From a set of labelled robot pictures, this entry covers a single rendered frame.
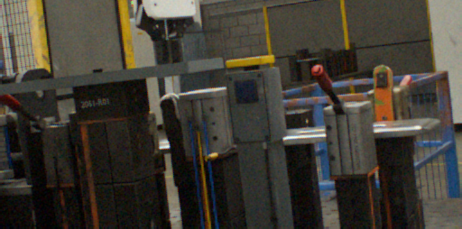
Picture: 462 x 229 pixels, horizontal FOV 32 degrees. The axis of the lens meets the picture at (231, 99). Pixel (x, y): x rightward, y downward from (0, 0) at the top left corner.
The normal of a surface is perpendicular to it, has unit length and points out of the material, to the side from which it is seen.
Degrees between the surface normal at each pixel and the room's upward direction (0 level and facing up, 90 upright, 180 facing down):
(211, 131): 90
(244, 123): 90
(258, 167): 90
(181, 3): 89
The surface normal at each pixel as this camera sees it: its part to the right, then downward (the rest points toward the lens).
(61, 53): 0.89, -0.06
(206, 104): -0.38, 0.10
